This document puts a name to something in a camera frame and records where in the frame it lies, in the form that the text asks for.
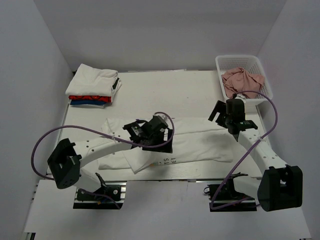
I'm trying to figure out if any white t-shirt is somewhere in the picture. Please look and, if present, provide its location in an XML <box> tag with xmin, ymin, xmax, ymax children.
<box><xmin>65</xmin><ymin>63</ymin><xmax>122</xmax><ymax>98</ymax></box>
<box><xmin>98</xmin><ymin>116</ymin><xmax>235</xmax><ymax>175</ymax></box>

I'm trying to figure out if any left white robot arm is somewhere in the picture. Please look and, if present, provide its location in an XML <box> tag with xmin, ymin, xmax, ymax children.
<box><xmin>47</xmin><ymin>115</ymin><xmax>175</xmax><ymax>200</ymax></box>

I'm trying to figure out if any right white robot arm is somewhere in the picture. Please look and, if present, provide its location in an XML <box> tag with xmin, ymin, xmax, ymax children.
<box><xmin>208</xmin><ymin>98</ymin><xmax>303</xmax><ymax>212</ymax></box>

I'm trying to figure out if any pink crumpled t-shirt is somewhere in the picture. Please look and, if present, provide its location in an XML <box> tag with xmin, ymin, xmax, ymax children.
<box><xmin>221</xmin><ymin>67</ymin><xmax>265</xmax><ymax>99</ymax></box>

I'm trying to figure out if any white plastic basket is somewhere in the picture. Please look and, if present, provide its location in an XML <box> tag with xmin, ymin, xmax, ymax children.
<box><xmin>215</xmin><ymin>55</ymin><xmax>273</xmax><ymax>101</ymax></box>

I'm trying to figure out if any folded red t-shirt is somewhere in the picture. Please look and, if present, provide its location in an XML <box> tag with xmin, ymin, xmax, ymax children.
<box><xmin>68</xmin><ymin>95</ymin><xmax>112</xmax><ymax>103</ymax></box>

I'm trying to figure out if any folded blue t-shirt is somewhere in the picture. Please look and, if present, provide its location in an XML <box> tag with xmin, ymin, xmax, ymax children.
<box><xmin>69</xmin><ymin>100</ymin><xmax>107</xmax><ymax>108</ymax></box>

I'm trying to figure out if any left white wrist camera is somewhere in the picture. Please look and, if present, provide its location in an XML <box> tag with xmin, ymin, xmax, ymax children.
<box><xmin>159</xmin><ymin>114</ymin><xmax>169</xmax><ymax>122</ymax></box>

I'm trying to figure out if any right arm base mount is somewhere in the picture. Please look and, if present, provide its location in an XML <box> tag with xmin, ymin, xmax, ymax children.
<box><xmin>203</xmin><ymin>172</ymin><xmax>260</xmax><ymax>213</ymax></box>

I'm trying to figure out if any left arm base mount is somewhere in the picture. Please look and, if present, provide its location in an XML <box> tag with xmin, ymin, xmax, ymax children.
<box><xmin>73</xmin><ymin>173</ymin><xmax>126</xmax><ymax>210</ymax></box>

